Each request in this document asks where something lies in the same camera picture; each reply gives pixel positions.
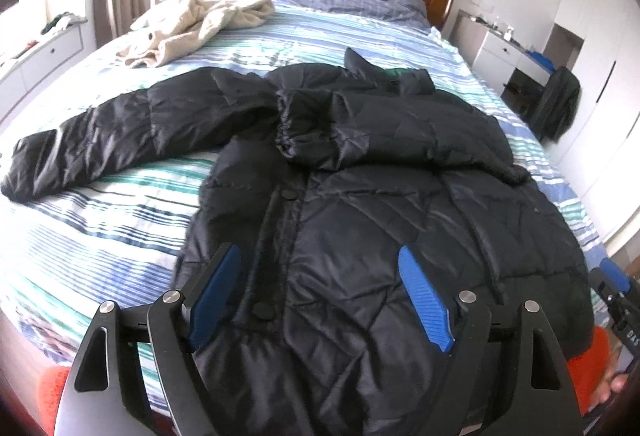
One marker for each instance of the cream fleece garment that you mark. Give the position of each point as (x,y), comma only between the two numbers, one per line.
(176,28)

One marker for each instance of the white wardrobe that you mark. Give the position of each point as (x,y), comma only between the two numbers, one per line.
(599,155)

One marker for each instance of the black puffer jacket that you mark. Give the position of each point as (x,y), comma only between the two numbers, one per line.
(324,173)

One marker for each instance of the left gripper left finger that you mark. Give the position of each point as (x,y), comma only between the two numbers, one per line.
(105,394)

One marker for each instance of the black chair with clothes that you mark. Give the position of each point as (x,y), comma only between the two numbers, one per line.
(556,108)

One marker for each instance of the white desk with drawers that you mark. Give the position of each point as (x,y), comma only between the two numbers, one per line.
(491,58)

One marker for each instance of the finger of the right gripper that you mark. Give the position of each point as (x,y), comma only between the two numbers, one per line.
(621,280)
(605,289)

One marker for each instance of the white window side cabinet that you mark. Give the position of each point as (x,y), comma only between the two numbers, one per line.
(45,59)

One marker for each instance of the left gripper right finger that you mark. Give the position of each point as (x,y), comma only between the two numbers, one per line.
(531,392)

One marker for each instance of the striped blue green duvet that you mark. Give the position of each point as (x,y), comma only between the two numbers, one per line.
(123,233)

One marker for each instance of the person's right hand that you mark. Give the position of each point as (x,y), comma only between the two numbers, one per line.
(611,384)

